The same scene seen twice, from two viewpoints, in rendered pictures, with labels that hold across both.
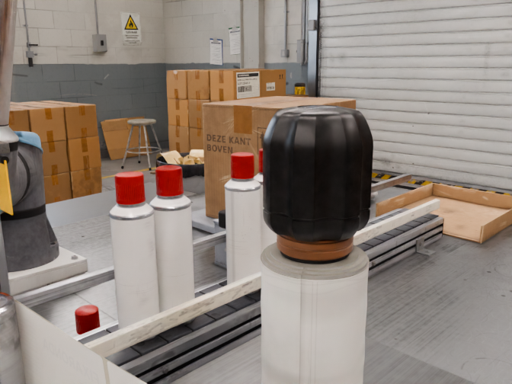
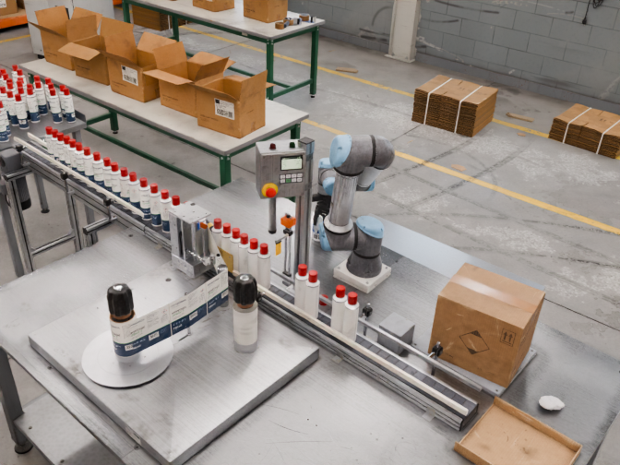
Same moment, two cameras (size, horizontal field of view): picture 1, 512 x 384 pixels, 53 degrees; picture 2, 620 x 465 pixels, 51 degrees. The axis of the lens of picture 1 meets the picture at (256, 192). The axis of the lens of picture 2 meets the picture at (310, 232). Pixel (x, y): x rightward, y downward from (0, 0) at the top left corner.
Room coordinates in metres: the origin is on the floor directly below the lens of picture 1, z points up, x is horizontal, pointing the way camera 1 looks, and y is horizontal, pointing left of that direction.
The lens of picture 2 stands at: (0.44, -1.81, 2.49)
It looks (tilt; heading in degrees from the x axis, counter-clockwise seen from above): 33 degrees down; 85
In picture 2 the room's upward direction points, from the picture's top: 3 degrees clockwise
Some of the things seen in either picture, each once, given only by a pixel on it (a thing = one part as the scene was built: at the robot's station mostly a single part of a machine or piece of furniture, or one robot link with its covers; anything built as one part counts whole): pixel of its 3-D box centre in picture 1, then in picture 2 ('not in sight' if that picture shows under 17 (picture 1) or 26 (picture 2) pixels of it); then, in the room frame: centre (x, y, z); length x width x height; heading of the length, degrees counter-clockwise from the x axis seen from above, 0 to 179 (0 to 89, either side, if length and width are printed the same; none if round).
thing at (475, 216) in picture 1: (452, 209); (518, 447); (1.23, -0.49, 0.85); 0.30 x 0.26 x 0.04; 135
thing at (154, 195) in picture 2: not in sight; (155, 205); (-0.04, 0.76, 0.98); 0.05 x 0.05 x 0.20
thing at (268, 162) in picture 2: not in sight; (280, 169); (0.50, 0.34, 1.38); 0.17 x 0.10 x 0.19; 10
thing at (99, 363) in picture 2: not in sight; (128, 354); (-0.03, -0.10, 0.89); 0.31 x 0.31 x 0.01
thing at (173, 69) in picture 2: not in sight; (192, 79); (-0.03, 2.43, 0.96); 0.53 x 0.45 x 0.37; 50
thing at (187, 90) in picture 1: (240, 129); not in sight; (4.91, 0.15, 0.57); 1.20 x 0.85 x 1.14; 140
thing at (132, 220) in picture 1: (134, 256); (302, 288); (0.58, 0.15, 0.98); 0.05 x 0.05 x 0.20
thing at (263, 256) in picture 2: not in sight; (264, 267); (0.44, 0.29, 0.98); 0.05 x 0.05 x 0.20
